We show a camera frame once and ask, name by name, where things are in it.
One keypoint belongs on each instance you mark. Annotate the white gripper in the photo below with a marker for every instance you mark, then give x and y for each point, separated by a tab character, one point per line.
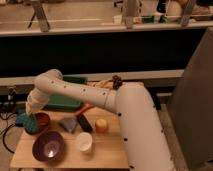
36	101

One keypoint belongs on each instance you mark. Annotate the red bowl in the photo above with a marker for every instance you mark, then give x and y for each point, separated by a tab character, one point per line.
43	121

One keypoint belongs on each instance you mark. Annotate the green sponge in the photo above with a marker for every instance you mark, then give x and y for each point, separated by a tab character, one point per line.
30	124

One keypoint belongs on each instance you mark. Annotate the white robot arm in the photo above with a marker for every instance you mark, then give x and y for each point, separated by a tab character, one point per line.
144	139

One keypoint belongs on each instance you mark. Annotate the purple bowl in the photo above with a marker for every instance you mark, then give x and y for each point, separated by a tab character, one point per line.
48	147

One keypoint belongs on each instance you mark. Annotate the green tray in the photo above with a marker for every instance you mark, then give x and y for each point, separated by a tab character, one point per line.
59	102

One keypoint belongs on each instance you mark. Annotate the blue box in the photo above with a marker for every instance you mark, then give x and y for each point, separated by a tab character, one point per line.
21	117

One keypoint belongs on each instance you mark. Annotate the black rectangular remote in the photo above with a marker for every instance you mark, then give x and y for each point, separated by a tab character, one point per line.
84	123

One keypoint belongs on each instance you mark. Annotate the white cup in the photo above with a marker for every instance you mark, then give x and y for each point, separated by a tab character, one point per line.
84	142

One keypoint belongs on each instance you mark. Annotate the orange fruit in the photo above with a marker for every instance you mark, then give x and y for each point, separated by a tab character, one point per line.
101	125

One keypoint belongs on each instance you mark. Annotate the banana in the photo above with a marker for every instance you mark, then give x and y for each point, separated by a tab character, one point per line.
102	84

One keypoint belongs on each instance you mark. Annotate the dark grape bunch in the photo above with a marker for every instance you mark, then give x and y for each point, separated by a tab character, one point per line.
117	82

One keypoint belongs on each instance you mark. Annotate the spatula with orange handle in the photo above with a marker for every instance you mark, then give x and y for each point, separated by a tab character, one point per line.
70	123

